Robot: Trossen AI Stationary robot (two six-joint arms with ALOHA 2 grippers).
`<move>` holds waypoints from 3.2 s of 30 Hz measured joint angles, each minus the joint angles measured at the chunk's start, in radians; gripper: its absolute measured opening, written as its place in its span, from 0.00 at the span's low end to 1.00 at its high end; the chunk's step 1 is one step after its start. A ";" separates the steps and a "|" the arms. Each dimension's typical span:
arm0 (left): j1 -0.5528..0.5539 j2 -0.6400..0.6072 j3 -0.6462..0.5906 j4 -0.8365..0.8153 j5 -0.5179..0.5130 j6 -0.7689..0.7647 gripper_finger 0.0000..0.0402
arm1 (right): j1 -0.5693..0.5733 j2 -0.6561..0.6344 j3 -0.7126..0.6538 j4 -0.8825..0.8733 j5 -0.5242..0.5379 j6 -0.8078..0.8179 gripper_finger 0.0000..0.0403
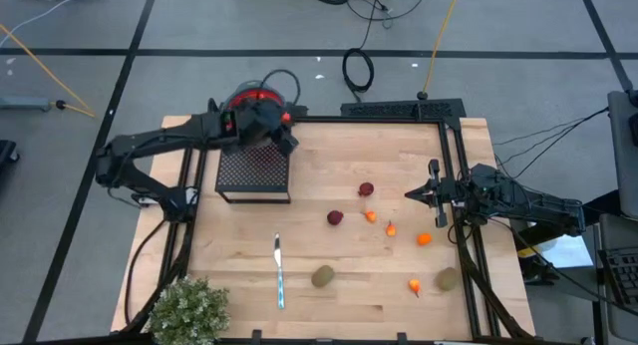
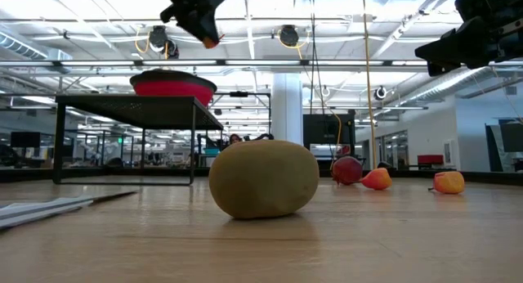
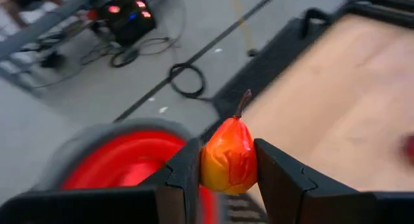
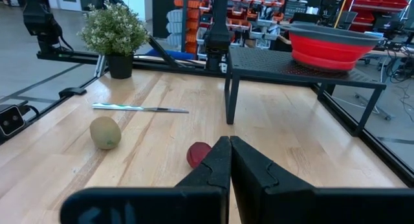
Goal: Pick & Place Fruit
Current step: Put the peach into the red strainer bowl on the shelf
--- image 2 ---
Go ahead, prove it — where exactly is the black hanging cable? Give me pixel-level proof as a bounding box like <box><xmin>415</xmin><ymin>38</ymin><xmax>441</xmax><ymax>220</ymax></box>
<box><xmin>309</xmin><ymin>0</ymin><xmax>326</xmax><ymax>116</ymax></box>

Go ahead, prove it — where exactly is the red collapsible colander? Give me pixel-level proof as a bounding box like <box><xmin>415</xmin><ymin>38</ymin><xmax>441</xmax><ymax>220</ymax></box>
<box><xmin>129</xmin><ymin>68</ymin><xmax>218</xmax><ymax>108</ymax></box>

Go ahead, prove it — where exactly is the silver ventilation duct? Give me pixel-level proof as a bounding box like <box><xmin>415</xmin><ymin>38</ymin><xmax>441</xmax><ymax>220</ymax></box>
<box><xmin>0</xmin><ymin>29</ymin><xmax>74</xmax><ymax>74</ymax></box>

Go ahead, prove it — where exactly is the thin yellow cable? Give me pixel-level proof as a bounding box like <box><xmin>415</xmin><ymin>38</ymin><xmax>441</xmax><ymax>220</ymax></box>
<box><xmin>329</xmin><ymin>110</ymin><xmax>342</xmax><ymax>169</ymax></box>

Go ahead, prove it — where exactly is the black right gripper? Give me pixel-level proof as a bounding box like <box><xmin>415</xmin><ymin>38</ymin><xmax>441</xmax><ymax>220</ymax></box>
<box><xmin>414</xmin><ymin>0</ymin><xmax>523</xmax><ymax>78</ymax></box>

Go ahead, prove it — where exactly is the dark red round fruit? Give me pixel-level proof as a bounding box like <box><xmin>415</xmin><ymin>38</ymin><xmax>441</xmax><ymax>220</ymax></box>
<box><xmin>330</xmin><ymin>155</ymin><xmax>364</xmax><ymax>186</ymax></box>

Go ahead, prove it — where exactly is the brown kiwi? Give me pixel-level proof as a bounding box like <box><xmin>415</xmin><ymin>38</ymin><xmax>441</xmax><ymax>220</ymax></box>
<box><xmin>208</xmin><ymin>139</ymin><xmax>321</xmax><ymax>220</ymax></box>

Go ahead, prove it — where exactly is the black monitor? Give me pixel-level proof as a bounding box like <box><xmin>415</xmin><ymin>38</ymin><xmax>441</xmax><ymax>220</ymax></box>
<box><xmin>302</xmin><ymin>113</ymin><xmax>356</xmax><ymax>146</ymax></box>

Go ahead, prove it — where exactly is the black perforated metal shelf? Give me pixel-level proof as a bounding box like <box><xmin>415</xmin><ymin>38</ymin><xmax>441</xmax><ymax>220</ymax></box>
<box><xmin>51</xmin><ymin>94</ymin><xmax>225</xmax><ymax>186</ymax></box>

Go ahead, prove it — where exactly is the black wall display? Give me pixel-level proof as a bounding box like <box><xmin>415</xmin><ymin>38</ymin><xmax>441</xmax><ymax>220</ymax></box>
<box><xmin>500</xmin><ymin>122</ymin><xmax>523</xmax><ymax>153</ymax></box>

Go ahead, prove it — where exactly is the small orange pepper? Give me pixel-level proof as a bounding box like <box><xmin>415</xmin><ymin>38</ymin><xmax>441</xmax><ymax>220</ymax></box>
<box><xmin>360</xmin><ymin>167</ymin><xmax>393</xmax><ymax>191</ymax></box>
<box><xmin>427</xmin><ymin>170</ymin><xmax>466</xmax><ymax>195</ymax></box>
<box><xmin>202</xmin><ymin>33</ymin><xmax>226</xmax><ymax>50</ymax></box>

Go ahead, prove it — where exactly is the white structural column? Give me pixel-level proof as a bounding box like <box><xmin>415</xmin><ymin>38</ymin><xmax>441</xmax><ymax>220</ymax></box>
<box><xmin>270</xmin><ymin>73</ymin><xmax>304</xmax><ymax>147</ymax></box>

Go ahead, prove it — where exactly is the black aluminium table frame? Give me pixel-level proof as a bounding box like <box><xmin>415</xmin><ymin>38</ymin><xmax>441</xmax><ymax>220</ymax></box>
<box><xmin>0</xmin><ymin>167</ymin><xmax>523</xmax><ymax>186</ymax></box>

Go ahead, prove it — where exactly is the long ceiling light bar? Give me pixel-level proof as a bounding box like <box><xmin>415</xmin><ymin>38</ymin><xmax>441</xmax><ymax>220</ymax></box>
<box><xmin>0</xmin><ymin>58</ymin><xmax>523</xmax><ymax>68</ymax></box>

